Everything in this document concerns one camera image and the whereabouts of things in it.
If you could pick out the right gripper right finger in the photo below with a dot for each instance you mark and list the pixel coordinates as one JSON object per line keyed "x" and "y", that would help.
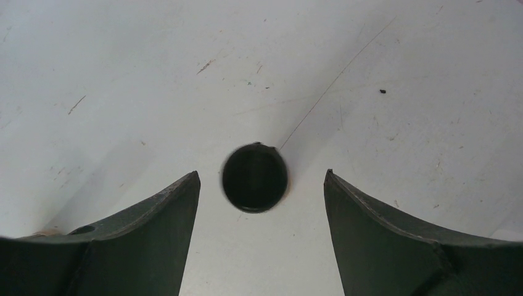
{"x": 381, "y": 250}

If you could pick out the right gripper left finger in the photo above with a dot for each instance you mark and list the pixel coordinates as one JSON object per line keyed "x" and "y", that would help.
{"x": 141, "y": 250}

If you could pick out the small black cap spice bottle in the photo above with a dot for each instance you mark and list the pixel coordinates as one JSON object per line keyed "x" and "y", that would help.
{"x": 255, "y": 178}

